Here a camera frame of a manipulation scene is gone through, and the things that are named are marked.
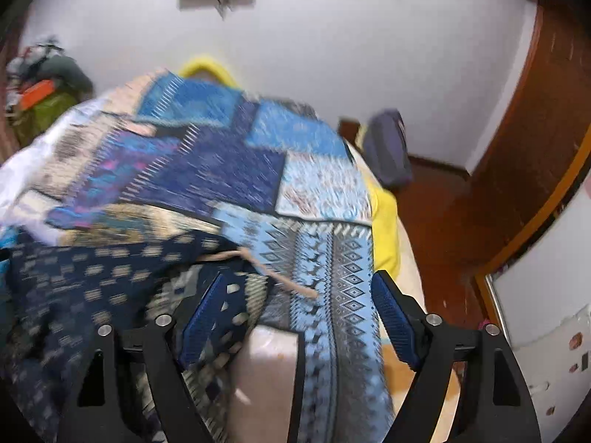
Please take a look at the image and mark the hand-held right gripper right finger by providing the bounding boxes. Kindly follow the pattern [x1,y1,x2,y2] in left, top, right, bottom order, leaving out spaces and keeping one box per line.
[370,270,543,443]

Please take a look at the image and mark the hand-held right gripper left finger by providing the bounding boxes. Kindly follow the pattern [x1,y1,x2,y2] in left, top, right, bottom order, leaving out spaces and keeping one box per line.
[60,270,232,443]

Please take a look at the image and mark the navy patterned hoodie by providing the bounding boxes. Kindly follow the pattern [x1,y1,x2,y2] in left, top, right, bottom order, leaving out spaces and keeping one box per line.
[0,228,320,443]

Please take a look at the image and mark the pile of clothes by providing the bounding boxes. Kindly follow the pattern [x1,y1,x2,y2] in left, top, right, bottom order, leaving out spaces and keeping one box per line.
[7,34,70,84]

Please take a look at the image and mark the yellow blanket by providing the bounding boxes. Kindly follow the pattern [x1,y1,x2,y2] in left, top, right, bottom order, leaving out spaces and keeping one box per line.
[178,55,400,275]

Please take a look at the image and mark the white sliding door heart decals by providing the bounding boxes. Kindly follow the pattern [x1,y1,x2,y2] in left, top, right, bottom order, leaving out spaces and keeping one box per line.
[485,189,591,443]

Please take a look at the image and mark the blue patchwork blanket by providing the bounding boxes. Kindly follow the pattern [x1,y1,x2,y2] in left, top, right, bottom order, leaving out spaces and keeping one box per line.
[0,68,395,443]

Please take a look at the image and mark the grey bag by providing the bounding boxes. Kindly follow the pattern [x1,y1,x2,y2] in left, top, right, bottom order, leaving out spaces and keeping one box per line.
[362,110,413,190]

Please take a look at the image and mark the wooden wardrobe sliding door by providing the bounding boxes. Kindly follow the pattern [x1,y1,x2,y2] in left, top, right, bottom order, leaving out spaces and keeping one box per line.
[464,0,591,347]

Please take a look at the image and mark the green patterned cloth cover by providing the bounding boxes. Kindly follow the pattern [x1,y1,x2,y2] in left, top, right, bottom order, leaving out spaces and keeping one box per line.
[9,92,79,148]

